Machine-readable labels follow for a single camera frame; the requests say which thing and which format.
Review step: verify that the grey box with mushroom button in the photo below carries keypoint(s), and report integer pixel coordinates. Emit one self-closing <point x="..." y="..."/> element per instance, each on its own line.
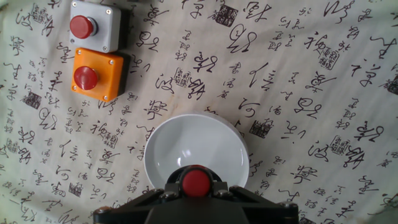
<point x="105" y="28"/>

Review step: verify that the calligraphy print tablecloth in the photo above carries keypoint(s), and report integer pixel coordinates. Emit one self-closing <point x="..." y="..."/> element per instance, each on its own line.
<point x="311" y="93"/>

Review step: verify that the white bowl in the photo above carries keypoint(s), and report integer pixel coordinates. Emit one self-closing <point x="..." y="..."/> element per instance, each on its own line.
<point x="196" y="140"/>

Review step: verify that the orange box with red button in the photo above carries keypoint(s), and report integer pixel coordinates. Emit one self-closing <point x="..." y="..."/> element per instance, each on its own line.
<point x="102" y="74"/>

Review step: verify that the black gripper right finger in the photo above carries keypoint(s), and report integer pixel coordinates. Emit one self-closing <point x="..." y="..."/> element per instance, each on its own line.
<point x="267" y="210"/>

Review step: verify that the black ladle with red trim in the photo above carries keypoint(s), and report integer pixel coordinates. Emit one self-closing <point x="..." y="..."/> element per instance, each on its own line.
<point x="196" y="183"/>

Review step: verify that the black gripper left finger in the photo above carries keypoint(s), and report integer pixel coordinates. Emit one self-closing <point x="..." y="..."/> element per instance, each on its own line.
<point x="124" y="210"/>

